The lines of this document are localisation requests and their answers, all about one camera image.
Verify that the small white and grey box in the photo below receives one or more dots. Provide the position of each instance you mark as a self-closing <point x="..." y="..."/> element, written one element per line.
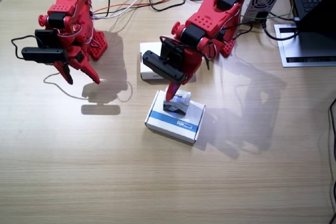
<point x="179" y="106"/>

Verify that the red robot arm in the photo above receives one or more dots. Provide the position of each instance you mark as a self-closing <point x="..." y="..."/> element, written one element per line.
<point x="210" y="11"/>
<point x="71" y="9"/>

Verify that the black bar webcam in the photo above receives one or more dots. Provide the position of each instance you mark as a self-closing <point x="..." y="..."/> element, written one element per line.
<point x="162" y="68"/>
<point x="44" y="54"/>

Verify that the white box with blue stripe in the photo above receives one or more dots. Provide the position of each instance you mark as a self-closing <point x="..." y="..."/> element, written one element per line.
<point x="170" y="127"/>

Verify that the plain white cardboard box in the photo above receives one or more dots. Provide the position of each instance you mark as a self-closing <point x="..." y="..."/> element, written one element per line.
<point x="151" y="46"/>

